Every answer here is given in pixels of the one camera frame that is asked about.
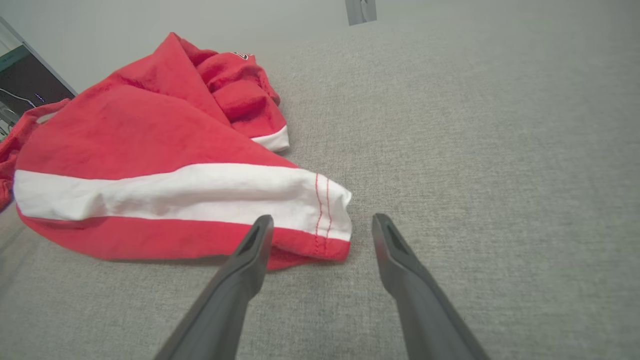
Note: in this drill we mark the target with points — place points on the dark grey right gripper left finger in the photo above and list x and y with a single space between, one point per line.
225 310

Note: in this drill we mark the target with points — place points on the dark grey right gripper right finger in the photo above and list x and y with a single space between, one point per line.
425 310

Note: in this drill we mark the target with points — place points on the red shorts with white stripe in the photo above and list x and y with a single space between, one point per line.
150 135

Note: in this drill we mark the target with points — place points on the red basketball jersey white sleeves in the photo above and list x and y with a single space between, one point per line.
10 150

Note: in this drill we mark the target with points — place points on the grey partition post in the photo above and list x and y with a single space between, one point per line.
360 11

